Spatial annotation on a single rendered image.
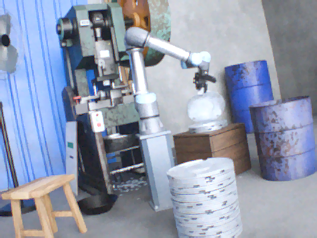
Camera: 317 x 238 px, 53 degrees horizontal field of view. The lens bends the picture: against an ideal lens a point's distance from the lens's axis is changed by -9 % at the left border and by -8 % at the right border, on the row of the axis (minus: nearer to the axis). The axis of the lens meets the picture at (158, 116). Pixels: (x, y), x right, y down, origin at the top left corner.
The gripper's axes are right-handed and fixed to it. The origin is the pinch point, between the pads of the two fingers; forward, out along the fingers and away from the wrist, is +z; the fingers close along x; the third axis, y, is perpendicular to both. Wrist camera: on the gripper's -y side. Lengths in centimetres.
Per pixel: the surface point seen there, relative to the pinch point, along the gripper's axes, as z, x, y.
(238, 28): 104, -225, -156
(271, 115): -23, 50, -23
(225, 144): 17.1, 34.5, -5.5
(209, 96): 2.5, 1.6, -4.8
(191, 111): 14.9, 0.9, 8.0
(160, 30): -22, -53, 17
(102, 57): -3, -56, 62
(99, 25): -21, -77, 61
